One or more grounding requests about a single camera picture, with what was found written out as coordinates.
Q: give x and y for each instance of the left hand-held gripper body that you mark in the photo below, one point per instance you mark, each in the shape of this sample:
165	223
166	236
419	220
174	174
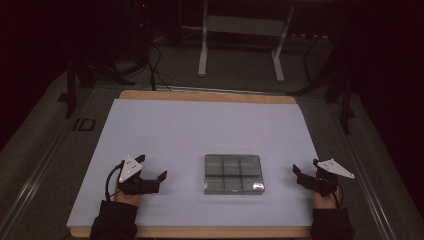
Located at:
136	185

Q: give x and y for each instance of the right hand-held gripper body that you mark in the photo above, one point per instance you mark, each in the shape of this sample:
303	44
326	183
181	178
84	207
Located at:
321	181

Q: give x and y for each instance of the person's left hand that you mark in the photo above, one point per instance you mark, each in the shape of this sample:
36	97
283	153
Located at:
128	198

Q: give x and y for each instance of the person's right hand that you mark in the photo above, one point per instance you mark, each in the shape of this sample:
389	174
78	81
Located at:
322	201

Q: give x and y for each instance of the white table mat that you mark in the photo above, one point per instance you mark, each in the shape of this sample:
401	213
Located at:
206	130

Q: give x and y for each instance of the clear plastic compartment box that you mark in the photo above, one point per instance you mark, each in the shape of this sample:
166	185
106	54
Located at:
233	175

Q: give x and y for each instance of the black tripod stand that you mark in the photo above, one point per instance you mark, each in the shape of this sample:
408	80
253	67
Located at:
346	103
71	90

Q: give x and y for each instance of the white metal stand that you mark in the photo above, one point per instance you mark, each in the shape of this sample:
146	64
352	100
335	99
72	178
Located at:
245	26

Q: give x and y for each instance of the black rectangular floor bracket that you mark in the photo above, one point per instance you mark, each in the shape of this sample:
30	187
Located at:
85	124

